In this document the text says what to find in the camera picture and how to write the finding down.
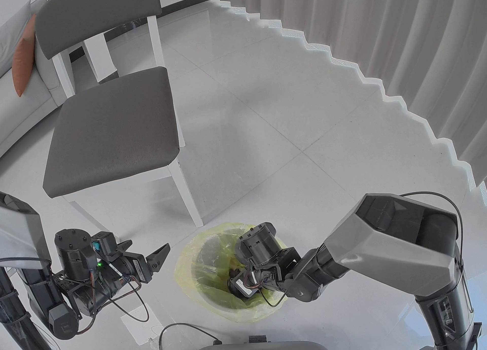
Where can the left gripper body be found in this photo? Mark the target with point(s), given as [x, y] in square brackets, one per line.
[129, 268]

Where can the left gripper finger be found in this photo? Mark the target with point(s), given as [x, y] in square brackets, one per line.
[124, 247]
[156, 261]

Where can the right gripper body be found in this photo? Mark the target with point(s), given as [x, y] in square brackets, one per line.
[268, 280]

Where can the clear yellow plastic bag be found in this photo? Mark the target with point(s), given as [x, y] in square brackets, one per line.
[182, 264]

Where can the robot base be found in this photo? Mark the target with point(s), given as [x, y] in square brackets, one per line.
[251, 346]

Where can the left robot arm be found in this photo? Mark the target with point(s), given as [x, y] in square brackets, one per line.
[23, 226]

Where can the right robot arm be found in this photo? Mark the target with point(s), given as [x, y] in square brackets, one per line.
[380, 234]

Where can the white trash bin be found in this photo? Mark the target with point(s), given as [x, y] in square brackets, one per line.
[228, 305]

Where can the white chair with grey cushions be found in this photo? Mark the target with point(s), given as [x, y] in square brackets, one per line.
[114, 124]

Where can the pale grey sofa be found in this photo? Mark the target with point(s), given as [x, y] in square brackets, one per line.
[23, 112]

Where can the orange cushion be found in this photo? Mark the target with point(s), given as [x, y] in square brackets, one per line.
[23, 59]

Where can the white curtain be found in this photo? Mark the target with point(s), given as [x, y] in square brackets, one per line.
[380, 17]

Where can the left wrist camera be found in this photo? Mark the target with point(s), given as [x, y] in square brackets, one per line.
[105, 242]

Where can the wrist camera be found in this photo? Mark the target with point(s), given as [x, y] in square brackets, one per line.
[105, 242]
[240, 284]

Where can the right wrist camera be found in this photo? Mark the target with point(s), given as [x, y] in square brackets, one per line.
[240, 284]

